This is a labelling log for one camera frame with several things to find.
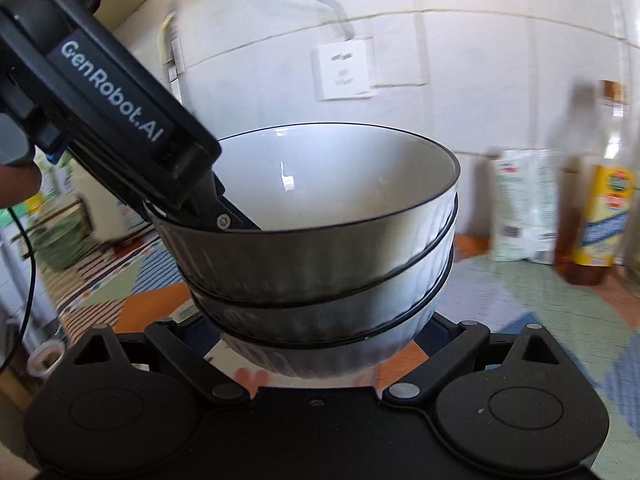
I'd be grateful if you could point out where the person's left hand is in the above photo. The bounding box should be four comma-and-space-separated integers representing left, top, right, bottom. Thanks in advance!
0, 111, 43, 209

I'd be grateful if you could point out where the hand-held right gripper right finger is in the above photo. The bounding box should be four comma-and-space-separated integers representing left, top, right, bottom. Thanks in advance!
381, 320, 577, 405

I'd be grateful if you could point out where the thin black cable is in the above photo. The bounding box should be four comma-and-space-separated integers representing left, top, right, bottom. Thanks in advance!
0, 206, 38, 374

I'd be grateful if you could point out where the white tape roll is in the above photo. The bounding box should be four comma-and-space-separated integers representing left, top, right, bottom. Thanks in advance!
27, 339, 68, 377

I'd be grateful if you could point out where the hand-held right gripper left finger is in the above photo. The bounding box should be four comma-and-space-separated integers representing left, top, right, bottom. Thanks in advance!
62, 320, 253, 404

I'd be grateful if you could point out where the yellow label oil bottle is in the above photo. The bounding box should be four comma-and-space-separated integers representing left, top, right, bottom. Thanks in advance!
570, 79, 640, 287

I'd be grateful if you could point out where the white ribbed bowl dark rim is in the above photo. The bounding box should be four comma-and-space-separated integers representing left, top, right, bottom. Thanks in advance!
214, 245, 456, 379
147, 122, 461, 307
187, 195, 459, 347

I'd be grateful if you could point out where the colourful patterned table mat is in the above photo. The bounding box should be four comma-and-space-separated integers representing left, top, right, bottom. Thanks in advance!
30, 230, 640, 411

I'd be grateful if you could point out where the white plastic packet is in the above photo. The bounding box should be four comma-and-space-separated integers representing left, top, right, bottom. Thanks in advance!
492, 148, 565, 266

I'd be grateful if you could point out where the white wall switch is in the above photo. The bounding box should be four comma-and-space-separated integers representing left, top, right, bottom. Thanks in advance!
159, 9, 187, 103

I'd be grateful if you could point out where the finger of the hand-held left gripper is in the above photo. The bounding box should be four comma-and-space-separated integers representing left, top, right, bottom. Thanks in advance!
144, 172, 264, 233

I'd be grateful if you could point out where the white wall socket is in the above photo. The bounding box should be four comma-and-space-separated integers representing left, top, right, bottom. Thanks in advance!
311, 36, 377, 102

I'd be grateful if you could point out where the stack of green bowls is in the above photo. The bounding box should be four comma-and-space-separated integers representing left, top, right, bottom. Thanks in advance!
34, 209, 90, 270

